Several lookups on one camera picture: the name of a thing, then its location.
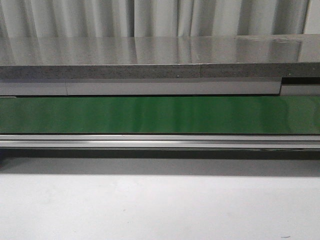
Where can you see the green conveyor belt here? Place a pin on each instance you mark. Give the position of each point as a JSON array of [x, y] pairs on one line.
[[161, 115]]

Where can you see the grey stone worktop slab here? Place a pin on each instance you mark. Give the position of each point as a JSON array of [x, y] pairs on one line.
[[294, 55]]

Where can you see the white pleated curtain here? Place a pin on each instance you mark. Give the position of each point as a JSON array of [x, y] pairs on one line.
[[157, 18]]

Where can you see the grey rear conveyor rail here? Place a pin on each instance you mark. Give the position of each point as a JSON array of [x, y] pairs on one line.
[[297, 86]]

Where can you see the aluminium front conveyor rail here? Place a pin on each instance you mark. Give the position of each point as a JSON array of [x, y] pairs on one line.
[[160, 141]]

